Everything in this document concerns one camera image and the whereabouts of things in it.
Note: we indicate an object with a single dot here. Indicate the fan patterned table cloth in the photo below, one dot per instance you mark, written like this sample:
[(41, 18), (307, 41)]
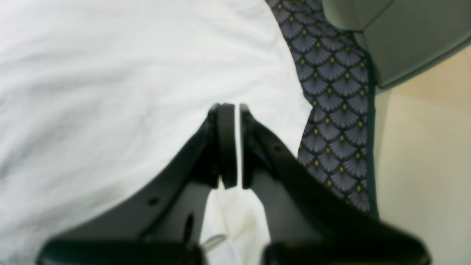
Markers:
[(336, 77)]

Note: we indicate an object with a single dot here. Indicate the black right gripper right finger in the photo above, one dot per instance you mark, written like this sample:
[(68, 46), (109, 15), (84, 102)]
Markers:
[(309, 225)]

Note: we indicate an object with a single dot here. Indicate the white T-shirt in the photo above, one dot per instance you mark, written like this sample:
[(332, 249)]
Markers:
[(97, 96)]

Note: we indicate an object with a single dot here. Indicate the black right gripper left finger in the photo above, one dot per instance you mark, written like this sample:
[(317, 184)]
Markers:
[(160, 224)]

